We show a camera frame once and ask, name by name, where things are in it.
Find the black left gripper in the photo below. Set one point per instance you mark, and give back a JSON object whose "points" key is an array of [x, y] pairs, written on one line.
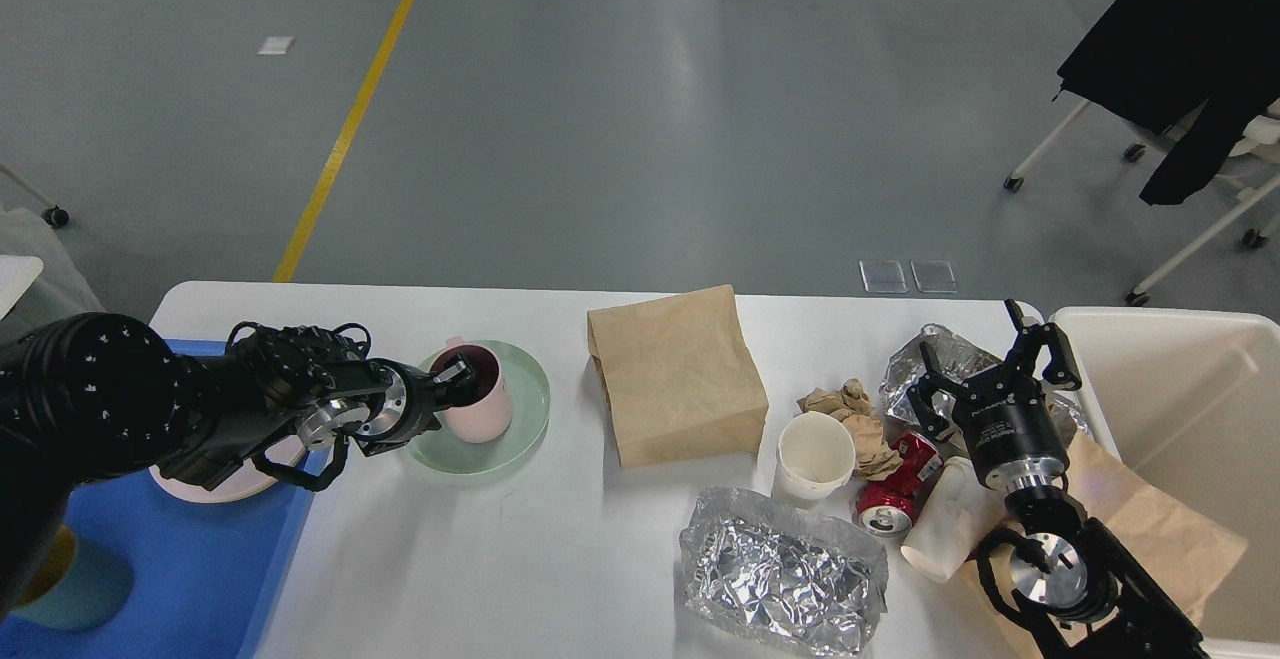
{"points": [[407, 408]]}

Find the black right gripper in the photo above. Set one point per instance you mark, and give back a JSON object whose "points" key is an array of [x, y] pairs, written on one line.
{"points": [[1008, 432]]}

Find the pink mug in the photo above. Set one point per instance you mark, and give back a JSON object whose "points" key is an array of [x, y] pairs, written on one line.
{"points": [[486, 408]]}

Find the green plate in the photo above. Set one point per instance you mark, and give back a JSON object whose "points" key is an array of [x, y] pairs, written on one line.
{"points": [[528, 384]]}

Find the teal mug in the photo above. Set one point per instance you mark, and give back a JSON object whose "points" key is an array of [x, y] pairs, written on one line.
{"points": [[78, 585]]}

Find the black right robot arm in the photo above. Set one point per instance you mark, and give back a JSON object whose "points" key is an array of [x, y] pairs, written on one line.
{"points": [[1059, 575]]}

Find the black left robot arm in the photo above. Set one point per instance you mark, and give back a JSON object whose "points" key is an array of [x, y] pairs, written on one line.
{"points": [[99, 396]]}

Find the crumpled foil back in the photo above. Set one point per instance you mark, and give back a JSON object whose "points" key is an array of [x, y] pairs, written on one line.
{"points": [[959, 358]]}

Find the crumpled brown paper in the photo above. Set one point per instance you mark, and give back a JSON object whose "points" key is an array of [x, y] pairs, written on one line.
{"points": [[851, 406]]}

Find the white paper cup lying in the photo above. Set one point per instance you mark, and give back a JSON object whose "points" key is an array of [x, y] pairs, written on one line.
{"points": [[959, 512]]}

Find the crushed red soda can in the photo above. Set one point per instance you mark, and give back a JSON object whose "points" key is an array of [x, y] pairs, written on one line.
{"points": [[888, 508]]}

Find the white paper cup upright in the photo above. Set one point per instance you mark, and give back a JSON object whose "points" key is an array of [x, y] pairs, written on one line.
{"points": [[815, 456]]}

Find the white plastic bin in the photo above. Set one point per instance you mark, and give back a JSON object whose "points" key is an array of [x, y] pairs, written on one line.
{"points": [[1189, 400]]}

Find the pink plate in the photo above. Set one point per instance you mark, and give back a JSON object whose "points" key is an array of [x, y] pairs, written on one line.
{"points": [[243, 484]]}

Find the flat brown paper bag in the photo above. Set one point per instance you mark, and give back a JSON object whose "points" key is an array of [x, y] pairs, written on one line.
{"points": [[1187, 554]]}

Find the crumpled foil tray front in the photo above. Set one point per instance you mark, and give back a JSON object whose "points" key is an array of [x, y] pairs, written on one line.
{"points": [[811, 585]]}

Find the black jacket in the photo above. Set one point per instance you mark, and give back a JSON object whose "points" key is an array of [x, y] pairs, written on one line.
{"points": [[1155, 62]]}

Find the white furniture at left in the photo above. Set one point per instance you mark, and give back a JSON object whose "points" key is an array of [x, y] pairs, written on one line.
{"points": [[58, 291]]}

